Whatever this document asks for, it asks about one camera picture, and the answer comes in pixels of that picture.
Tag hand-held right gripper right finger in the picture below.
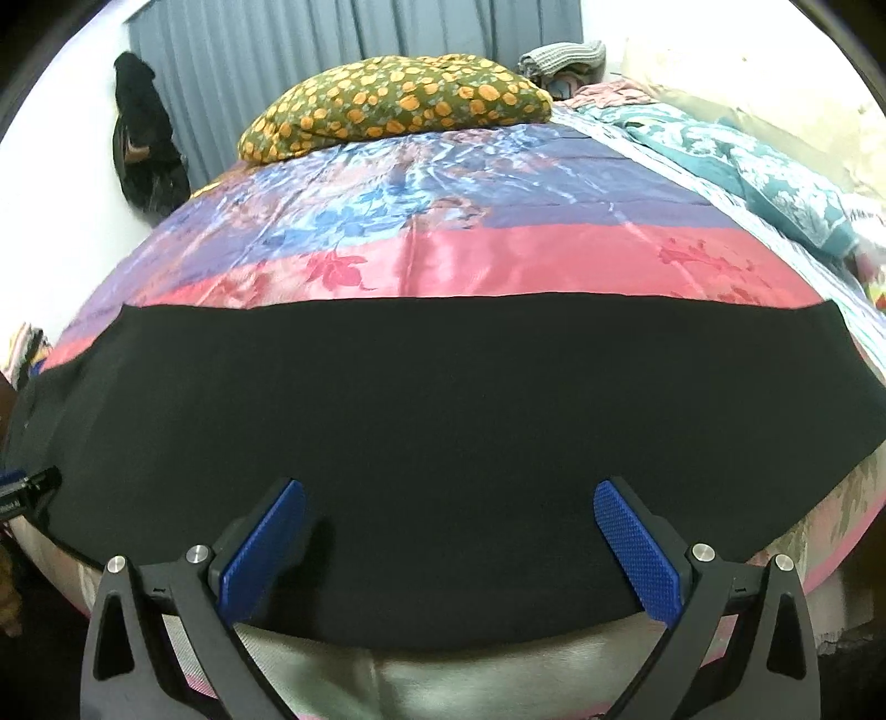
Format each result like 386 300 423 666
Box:
594 477 821 720

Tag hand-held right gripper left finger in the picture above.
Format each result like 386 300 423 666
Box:
81 477 309 720

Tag black pants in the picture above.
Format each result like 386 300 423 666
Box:
3 291 886 652

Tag pile of mixed clothes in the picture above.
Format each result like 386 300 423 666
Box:
0 322 53 389

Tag colourful satin quilt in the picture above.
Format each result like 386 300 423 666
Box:
14 117 886 720

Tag colourful printed bag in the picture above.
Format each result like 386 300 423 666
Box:
858 249 886 312

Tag teal floral pillow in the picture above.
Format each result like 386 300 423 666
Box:
574 97 866 257

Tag pink cloth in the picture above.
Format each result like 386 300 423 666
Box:
568 78 655 105

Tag orange floral green pillow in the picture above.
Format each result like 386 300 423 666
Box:
237 54 555 166

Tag cream pillow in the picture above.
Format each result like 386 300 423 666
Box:
619 28 886 209

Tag grey folded clothes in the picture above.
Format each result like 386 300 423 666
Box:
519 40 606 79

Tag blue-grey curtain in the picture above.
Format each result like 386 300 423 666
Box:
128 0 583 188

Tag black bag on wall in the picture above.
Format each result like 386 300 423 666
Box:
112 52 191 226

